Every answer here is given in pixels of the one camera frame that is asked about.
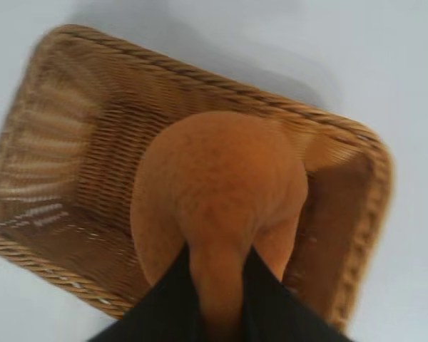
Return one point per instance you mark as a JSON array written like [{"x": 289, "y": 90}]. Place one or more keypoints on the orange with knobbed top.
[{"x": 217, "y": 199}]

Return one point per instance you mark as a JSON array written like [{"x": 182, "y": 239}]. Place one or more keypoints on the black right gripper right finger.
[{"x": 278, "y": 310}]

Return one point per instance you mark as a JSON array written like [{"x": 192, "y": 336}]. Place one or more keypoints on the brown wicker basket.
[{"x": 67, "y": 149}]

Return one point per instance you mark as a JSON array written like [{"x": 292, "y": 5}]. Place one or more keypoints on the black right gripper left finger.
[{"x": 160, "y": 310}]

